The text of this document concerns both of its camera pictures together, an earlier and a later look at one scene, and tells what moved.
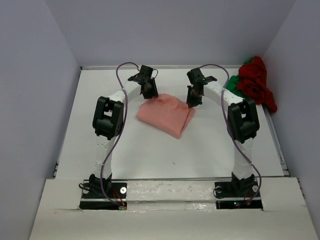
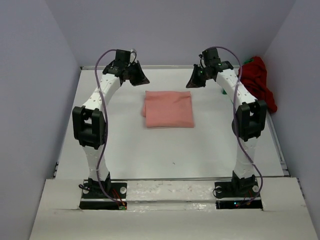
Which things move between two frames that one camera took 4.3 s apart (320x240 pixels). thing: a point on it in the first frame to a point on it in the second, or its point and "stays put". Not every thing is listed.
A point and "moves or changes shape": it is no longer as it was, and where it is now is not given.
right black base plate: [227, 196] stays put
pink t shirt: [166, 113] moves or changes shape
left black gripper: [154, 93] to [141, 79]
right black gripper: [193, 103] to [194, 81]
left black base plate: [118, 194] stays put
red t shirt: [253, 84] stays put
